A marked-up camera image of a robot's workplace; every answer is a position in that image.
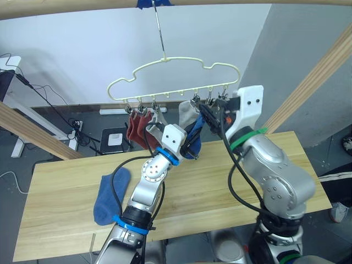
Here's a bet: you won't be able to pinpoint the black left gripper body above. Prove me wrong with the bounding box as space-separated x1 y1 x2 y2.
180 134 199 161

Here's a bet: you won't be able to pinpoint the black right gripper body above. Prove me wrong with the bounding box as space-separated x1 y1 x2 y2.
214 96 241 126

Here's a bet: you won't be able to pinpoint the blue sock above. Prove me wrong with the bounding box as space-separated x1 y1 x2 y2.
182 114 206 160
93 167 131 227

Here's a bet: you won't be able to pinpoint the cream plastic clip hanger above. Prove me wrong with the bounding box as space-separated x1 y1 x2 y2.
106 0 241 104

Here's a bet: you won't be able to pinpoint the grey sock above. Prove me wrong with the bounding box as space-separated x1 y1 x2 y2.
178 100 202 133
144 112 169 149

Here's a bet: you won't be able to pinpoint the red sock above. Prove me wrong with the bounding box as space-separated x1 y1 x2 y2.
137 109 163 151
125 111 144 146

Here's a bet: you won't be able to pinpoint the white square box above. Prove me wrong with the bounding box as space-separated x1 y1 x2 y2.
107 133 124 147

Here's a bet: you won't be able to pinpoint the black stool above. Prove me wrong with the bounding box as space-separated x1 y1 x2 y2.
98 127 133 156

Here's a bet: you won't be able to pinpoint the slanted wooden beam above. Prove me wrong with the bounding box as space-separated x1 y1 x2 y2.
265 23 352 135
0 101 85 161

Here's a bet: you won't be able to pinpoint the horizontal wooden beam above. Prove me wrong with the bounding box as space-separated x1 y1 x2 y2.
0 0 352 21

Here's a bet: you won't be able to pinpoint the white power strip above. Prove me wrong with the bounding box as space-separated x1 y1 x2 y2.
67 120 84 141

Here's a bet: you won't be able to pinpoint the blue tape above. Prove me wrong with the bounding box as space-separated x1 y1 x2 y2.
135 0 175 10

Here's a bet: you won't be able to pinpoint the black trouser leg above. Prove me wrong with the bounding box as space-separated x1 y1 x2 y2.
318 164 352 210

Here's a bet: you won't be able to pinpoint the grey sneaker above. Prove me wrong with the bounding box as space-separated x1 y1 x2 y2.
329 201 350 223

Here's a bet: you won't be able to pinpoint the black monitor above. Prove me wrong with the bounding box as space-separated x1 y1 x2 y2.
0 69 16 103

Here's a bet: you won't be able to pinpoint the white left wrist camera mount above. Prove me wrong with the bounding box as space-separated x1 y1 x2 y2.
161 124 188 161

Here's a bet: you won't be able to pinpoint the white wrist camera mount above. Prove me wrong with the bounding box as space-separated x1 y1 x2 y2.
161 124 188 161
229 85 265 139

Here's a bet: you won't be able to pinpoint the blue wrist cable tie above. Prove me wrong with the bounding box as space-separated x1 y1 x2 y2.
156 147 180 166

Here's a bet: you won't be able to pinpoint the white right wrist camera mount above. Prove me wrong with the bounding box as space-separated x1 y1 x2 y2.
229 85 265 139

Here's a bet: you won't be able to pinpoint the green wrist cable tie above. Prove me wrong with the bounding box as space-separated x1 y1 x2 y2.
229 126 269 152

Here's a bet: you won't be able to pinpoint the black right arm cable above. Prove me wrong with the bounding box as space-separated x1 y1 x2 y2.
218 106 279 229

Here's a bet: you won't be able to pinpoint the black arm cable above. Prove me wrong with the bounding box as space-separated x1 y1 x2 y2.
110 122 167 264
218 106 279 229

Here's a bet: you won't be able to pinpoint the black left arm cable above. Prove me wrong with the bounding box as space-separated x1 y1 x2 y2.
110 122 167 264

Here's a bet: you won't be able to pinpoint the white cable trunking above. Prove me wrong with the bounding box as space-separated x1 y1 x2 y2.
98 107 168 116

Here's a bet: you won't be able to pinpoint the blue forearm cable tie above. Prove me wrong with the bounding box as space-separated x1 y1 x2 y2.
112 214 151 236

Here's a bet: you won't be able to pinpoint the black floor cables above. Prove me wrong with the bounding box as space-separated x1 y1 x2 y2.
10 71 101 151

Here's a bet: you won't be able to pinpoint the white desk frame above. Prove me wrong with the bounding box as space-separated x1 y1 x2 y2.
0 56 77 159

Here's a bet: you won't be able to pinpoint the white floor cable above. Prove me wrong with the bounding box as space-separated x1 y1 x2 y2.
0 171 29 195

